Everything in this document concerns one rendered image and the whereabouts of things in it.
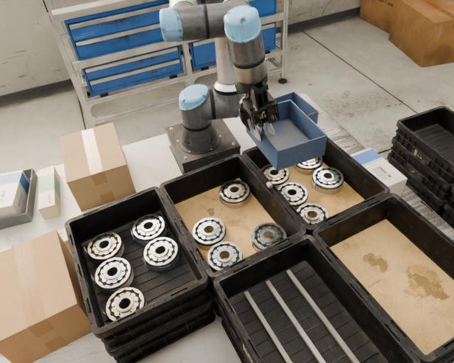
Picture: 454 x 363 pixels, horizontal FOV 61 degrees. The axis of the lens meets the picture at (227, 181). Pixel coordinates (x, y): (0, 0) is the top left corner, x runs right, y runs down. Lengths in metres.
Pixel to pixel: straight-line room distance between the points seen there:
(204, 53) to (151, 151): 1.51
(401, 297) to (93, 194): 1.09
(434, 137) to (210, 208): 1.35
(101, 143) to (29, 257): 0.54
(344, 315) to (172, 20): 0.83
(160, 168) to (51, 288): 0.70
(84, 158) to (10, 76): 2.46
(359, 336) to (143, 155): 1.15
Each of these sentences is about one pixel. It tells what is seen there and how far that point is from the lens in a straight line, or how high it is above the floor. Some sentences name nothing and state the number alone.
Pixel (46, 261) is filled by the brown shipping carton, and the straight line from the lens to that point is 1.27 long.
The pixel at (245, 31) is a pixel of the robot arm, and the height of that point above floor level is 1.44.
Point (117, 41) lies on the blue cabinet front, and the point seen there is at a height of 0.68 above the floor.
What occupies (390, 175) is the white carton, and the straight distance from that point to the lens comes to 1.49.
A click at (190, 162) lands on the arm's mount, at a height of 0.79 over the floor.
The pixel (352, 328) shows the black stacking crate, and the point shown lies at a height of 0.83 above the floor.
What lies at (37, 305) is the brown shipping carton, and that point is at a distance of 1.19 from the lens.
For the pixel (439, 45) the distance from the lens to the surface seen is 3.91.
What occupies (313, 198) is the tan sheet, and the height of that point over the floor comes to 0.83.
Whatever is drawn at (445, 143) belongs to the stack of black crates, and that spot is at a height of 0.49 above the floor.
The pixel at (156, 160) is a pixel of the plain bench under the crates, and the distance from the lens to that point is 1.70.
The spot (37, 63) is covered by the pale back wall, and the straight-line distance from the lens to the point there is 3.89.
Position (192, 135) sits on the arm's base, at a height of 0.87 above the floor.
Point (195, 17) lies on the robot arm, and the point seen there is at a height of 1.44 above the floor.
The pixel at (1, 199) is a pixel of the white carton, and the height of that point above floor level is 0.79.
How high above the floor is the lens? 1.78
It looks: 44 degrees down
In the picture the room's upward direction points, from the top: 6 degrees counter-clockwise
